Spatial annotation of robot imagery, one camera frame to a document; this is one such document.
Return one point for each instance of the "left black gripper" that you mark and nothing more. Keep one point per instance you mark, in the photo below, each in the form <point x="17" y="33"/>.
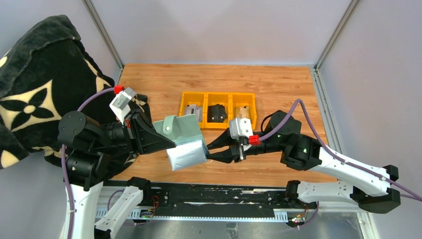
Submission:
<point x="141" y="136"/>

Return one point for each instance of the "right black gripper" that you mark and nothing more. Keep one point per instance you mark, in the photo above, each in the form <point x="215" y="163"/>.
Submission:
<point x="224" y="139"/>

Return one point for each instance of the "mint green card holder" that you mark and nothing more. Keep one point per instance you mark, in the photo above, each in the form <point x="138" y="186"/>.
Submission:
<point x="190" y="146"/>

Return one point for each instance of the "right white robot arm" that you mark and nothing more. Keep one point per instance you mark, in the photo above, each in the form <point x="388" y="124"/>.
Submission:
<point x="367" y="187"/>

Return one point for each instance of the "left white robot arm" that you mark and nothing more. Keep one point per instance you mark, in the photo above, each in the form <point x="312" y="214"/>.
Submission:
<point x="86" y="170"/>

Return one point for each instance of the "black card holder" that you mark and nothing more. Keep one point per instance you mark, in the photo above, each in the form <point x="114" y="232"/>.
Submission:
<point x="216" y="113"/>

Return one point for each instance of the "tan card holder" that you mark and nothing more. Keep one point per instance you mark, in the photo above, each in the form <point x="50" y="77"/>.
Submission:
<point x="242" y="112"/>

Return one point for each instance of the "silver card holder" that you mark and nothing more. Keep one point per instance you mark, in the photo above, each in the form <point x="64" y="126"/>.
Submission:
<point x="194" y="109"/>

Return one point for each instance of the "yellow three-compartment bin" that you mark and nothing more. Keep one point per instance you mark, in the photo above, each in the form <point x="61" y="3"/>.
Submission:
<point x="229" y="100"/>

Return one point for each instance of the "black floral blanket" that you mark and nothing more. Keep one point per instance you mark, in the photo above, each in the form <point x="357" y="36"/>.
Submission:
<point x="46" y="74"/>

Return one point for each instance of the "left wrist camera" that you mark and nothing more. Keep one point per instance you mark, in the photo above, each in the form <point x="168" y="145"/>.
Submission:
<point x="120" y="104"/>

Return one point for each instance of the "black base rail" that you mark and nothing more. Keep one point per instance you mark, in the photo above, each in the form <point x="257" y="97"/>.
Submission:
<point x="218" y="201"/>

